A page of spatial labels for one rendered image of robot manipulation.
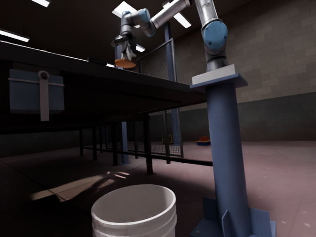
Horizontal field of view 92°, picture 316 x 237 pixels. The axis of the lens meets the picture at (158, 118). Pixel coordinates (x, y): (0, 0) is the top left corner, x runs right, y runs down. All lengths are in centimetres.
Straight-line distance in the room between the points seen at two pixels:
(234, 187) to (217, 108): 44
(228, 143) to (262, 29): 548
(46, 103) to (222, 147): 83
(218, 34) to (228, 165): 69
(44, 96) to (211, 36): 78
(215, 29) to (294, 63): 493
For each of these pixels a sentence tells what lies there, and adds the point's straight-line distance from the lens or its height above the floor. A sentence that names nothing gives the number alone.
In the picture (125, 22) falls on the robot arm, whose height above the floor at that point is 133.
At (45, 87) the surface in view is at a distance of 61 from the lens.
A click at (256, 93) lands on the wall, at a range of 566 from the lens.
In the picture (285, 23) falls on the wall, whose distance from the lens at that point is 618.
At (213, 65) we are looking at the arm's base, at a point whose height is 97.
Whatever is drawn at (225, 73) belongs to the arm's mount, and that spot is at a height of 89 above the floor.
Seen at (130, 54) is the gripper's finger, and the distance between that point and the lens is 105.
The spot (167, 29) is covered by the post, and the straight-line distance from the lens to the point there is 625.
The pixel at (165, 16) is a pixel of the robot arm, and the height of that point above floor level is 138.
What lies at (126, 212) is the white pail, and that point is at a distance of 81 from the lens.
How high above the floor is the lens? 63
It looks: 4 degrees up
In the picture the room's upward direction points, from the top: 4 degrees counter-clockwise
